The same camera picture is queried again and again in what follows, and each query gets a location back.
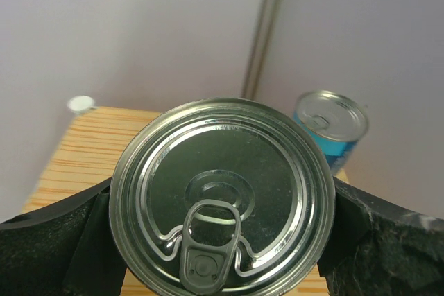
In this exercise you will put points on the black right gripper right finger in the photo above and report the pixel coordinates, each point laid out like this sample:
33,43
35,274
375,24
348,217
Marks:
379,248

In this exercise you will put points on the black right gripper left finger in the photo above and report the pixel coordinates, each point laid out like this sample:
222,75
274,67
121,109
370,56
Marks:
65,248

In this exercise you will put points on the blue soup can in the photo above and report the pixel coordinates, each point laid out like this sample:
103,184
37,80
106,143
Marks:
222,196
334,121

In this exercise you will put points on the wooden cube cabinet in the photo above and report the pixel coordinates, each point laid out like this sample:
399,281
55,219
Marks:
88,154

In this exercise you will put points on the white cabinet corner connector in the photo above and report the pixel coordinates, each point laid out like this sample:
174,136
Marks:
81,104

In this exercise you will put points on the aluminium frame rail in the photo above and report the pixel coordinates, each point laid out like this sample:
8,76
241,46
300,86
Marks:
267,15

